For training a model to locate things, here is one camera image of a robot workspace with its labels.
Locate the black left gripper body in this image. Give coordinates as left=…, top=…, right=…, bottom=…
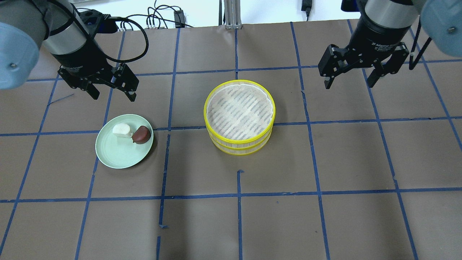
left=58, top=64, right=140, bottom=92

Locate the black power adapter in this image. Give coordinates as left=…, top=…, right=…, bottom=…
left=174, top=10, right=186, bottom=28

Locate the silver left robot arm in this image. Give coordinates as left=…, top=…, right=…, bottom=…
left=0, top=0, right=149, bottom=102

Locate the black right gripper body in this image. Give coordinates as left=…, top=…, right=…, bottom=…
left=317, top=42, right=410, bottom=78

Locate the brown steamed bun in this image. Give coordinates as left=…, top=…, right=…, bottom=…
left=132, top=125, right=152, bottom=144

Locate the light green round plate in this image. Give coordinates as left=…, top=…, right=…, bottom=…
left=95, top=114, right=154, bottom=169

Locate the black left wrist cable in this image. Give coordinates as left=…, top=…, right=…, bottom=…
left=87, top=16, right=149, bottom=65

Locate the yellow bamboo steamer bottom layer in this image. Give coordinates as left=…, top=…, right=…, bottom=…
left=207, top=129, right=272, bottom=156

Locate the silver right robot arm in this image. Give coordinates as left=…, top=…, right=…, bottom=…
left=318, top=0, right=462, bottom=89

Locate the aluminium frame post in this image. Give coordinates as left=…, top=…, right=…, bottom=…
left=222, top=0, right=242, bottom=30

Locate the yellow bamboo steamer layer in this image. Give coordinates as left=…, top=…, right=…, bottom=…
left=207, top=129, right=272, bottom=156
left=203, top=79, right=276, bottom=144

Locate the white steamed bun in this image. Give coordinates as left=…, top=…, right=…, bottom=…
left=112, top=123, right=134, bottom=138

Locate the yellow bamboo steamer top layer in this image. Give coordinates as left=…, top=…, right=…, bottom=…
left=203, top=79, right=276, bottom=144

